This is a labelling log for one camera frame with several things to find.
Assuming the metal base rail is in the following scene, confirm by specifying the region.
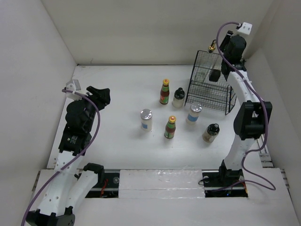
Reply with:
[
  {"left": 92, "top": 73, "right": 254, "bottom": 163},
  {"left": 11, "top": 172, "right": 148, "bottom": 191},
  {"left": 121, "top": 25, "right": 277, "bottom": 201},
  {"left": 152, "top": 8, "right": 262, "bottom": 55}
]
[{"left": 87, "top": 170, "right": 248, "bottom": 198}]

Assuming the silver lid jar blue label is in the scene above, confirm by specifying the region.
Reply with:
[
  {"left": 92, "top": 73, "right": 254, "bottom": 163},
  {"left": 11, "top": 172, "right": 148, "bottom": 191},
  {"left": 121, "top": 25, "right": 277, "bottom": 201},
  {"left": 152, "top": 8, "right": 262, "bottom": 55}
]
[{"left": 140, "top": 109, "right": 152, "bottom": 131}]

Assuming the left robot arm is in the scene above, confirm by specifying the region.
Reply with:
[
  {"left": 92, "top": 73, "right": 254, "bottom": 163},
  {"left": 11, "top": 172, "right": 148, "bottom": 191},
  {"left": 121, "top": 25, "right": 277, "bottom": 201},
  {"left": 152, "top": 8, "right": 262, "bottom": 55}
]
[{"left": 21, "top": 86, "right": 111, "bottom": 226}]

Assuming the black cap brown spice jar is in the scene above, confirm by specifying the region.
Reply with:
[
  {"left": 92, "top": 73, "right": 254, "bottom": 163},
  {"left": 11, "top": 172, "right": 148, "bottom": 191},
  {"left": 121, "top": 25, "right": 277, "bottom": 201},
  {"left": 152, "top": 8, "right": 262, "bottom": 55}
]
[{"left": 202, "top": 123, "right": 220, "bottom": 143}]

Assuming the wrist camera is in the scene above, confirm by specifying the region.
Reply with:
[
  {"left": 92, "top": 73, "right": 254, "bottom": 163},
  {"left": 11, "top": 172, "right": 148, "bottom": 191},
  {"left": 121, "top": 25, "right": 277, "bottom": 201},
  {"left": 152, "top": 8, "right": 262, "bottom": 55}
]
[
  {"left": 65, "top": 80, "right": 81, "bottom": 100},
  {"left": 237, "top": 22, "right": 253, "bottom": 36}
]

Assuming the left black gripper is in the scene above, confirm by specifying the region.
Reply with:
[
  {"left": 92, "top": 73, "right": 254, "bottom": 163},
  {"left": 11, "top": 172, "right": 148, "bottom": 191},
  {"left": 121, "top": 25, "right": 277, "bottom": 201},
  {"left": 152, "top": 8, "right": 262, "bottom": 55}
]
[{"left": 74, "top": 87, "right": 110, "bottom": 131}]

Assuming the black cap white spice jar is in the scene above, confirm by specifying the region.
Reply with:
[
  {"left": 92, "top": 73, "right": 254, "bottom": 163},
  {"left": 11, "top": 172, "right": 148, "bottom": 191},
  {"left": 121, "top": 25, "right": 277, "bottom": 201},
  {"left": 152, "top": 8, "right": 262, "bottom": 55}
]
[{"left": 172, "top": 87, "right": 185, "bottom": 108}]

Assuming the dark sauce glass cruet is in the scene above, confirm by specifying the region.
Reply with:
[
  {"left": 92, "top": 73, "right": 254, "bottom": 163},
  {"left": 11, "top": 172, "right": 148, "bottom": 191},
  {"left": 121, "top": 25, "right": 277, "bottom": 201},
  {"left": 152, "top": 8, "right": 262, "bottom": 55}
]
[{"left": 208, "top": 40, "right": 221, "bottom": 82}]

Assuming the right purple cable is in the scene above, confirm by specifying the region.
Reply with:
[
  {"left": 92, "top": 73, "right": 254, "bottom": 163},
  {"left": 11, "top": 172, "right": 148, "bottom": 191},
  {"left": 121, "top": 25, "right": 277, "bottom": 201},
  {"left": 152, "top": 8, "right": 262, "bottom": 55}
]
[{"left": 216, "top": 21, "right": 276, "bottom": 191}]

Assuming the purple cable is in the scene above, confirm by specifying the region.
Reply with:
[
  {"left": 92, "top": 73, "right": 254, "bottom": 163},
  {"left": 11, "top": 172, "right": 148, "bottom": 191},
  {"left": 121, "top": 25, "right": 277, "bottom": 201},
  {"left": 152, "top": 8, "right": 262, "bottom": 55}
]
[
  {"left": 216, "top": 21, "right": 276, "bottom": 191},
  {"left": 20, "top": 88, "right": 102, "bottom": 226}
]

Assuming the black wire rack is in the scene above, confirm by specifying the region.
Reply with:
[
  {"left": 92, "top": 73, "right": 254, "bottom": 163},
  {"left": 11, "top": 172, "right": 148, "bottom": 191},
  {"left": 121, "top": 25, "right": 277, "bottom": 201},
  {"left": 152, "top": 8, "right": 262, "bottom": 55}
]
[{"left": 185, "top": 50, "right": 237, "bottom": 115}]

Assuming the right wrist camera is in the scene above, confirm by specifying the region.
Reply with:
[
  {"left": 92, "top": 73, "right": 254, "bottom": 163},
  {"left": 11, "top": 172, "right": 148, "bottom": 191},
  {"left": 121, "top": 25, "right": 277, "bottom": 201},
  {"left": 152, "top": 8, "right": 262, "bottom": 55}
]
[{"left": 237, "top": 22, "right": 253, "bottom": 36}]

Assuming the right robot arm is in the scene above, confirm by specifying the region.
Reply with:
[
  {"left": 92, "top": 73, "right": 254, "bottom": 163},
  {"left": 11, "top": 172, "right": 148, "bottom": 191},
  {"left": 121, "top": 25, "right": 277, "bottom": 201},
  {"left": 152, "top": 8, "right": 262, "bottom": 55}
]
[{"left": 217, "top": 31, "right": 272, "bottom": 186}]

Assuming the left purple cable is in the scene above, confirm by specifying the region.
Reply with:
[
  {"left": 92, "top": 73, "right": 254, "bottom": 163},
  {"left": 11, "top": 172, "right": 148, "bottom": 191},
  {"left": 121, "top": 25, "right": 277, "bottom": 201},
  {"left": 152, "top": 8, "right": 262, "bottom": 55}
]
[{"left": 20, "top": 88, "right": 102, "bottom": 226}]

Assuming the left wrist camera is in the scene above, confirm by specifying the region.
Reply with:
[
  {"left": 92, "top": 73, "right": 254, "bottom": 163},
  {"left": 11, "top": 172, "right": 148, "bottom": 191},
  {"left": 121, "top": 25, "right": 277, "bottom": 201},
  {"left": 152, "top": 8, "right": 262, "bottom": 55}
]
[{"left": 65, "top": 80, "right": 81, "bottom": 100}]

